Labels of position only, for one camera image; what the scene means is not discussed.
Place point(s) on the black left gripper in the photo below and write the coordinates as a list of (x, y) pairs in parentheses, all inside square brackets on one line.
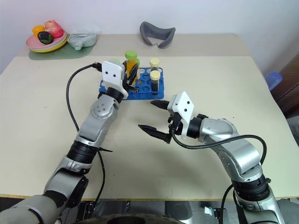
[(125, 80)]

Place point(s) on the yellow plate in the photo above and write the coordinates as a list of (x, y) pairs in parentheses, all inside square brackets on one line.
[(47, 51)]

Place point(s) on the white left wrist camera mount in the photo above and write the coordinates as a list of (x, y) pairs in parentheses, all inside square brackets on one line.
[(112, 72)]

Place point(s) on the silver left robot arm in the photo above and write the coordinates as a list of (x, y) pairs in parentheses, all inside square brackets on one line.
[(98, 121)]

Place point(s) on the clear plastic bag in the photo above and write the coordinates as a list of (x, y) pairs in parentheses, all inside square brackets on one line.
[(86, 30)]

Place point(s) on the brown wooden cabinet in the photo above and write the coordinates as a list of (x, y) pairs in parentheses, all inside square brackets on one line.
[(290, 88)]

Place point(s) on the dark toy fruit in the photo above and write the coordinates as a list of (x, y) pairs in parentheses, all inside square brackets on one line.
[(44, 37)]

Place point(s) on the green table mat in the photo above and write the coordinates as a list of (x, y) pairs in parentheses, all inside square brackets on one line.
[(70, 53)]

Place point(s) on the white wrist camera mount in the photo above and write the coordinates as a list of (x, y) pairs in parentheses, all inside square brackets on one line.
[(112, 72), (183, 106)]

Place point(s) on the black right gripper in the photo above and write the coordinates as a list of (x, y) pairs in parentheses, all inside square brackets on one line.
[(175, 124)]

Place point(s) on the light green plate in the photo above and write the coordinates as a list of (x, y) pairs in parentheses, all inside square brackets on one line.
[(61, 44)]

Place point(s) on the grey headset face pad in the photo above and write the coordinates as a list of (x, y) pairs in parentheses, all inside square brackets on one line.
[(146, 32)]

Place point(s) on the blue test tube rack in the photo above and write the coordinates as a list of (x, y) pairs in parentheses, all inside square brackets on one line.
[(143, 88)]

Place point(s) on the pink plate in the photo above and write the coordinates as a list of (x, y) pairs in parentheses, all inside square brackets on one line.
[(32, 42)]

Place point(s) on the orange toy fruit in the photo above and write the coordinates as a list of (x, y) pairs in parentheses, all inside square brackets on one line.
[(38, 29)]

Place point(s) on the blue plastic stool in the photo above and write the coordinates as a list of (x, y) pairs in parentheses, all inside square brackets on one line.
[(273, 80)]

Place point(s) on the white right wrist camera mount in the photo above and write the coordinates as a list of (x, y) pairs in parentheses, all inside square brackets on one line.
[(183, 106)]

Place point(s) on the green-capped orange test tube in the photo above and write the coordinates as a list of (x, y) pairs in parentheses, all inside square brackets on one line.
[(130, 56)]

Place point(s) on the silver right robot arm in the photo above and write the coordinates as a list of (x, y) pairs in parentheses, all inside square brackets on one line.
[(245, 151)]

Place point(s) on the yellow-capped dark test tube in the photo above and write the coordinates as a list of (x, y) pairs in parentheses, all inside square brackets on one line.
[(154, 63), (155, 76)]

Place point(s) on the red pink toy fruit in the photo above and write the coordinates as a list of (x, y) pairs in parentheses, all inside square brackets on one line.
[(54, 28)]

